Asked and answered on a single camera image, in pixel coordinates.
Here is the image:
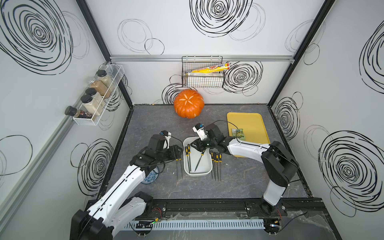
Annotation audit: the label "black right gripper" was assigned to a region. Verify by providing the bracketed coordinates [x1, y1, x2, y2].
[189, 136, 217, 152]

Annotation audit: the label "white plastic storage box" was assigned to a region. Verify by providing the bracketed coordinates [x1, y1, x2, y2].
[183, 137, 212, 177]

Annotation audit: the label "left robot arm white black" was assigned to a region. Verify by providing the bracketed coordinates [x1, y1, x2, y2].
[70, 131, 184, 240]

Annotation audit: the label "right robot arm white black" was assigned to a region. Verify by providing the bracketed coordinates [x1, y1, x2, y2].
[191, 123, 299, 216]

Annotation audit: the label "blue patterned bowl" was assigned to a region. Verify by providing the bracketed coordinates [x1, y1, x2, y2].
[141, 167, 160, 185]

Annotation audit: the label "green snack packet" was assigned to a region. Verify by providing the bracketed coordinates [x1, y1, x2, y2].
[232, 129, 246, 141]

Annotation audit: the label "orange pumpkin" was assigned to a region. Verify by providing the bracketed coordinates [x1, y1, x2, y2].
[174, 89, 205, 119]

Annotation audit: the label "yellow tray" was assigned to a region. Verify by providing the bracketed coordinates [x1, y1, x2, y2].
[227, 113, 271, 163]

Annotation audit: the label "yellow tube package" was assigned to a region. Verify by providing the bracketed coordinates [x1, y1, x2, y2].
[189, 63, 230, 74]

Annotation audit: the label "spice jar white contents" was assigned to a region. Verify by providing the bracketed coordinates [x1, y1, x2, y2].
[81, 94, 103, 116]

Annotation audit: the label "clear acrylic spice shelf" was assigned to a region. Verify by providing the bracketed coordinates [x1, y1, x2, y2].
[73, 64, 125, 128]

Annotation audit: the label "spice jar brown contents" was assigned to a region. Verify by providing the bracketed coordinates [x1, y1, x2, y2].
[89, 79, 112, 99]

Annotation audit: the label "spice jar black lid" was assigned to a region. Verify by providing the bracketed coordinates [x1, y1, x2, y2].
[96, 70, 113, 88]
[85, 88, 103, 103]

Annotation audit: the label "dark sauce bottle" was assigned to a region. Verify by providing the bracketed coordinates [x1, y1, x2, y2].
[65, 106, 93, 119]

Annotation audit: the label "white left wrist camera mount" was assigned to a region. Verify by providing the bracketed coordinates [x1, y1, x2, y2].
[160, 131, 172, 149]

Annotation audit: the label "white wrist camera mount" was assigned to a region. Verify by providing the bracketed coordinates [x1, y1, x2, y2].
[160, 131, 172, 149]
[193, 123, 208, 141]

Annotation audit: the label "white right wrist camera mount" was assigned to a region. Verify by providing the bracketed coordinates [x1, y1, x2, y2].
[193, 123, 208, 141]

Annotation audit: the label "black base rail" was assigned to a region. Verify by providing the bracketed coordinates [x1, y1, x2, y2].
[85, 197, 328, 219]

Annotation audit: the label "black wire wall basket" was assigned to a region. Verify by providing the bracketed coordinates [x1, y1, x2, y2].
[182, 56, 224, 88]

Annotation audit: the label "grey slotted cable duct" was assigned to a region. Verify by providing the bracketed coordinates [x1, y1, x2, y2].
[123, 219, 266, 231]

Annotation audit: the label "aluminium wall rail back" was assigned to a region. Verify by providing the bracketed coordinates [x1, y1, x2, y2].
[110, 55, 295, 63]

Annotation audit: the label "aluminium wall rail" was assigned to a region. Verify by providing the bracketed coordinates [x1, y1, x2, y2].
[110, 55, 295, 63]
[1, 101, 73, 230]

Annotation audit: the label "black corner frame post left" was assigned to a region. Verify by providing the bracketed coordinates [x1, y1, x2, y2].
[76, 0, 134, 110]

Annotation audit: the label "black corner frame post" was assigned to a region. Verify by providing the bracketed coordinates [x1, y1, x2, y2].
[268, 0, 336, 107]
[76, 0, 134, 110]

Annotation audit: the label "aluminium wall rail left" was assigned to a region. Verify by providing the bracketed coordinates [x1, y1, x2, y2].
[1, 101, 73, 230]

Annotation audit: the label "black corner frame post right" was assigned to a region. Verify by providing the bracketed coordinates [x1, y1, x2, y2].
[268, 0, 336, 107]

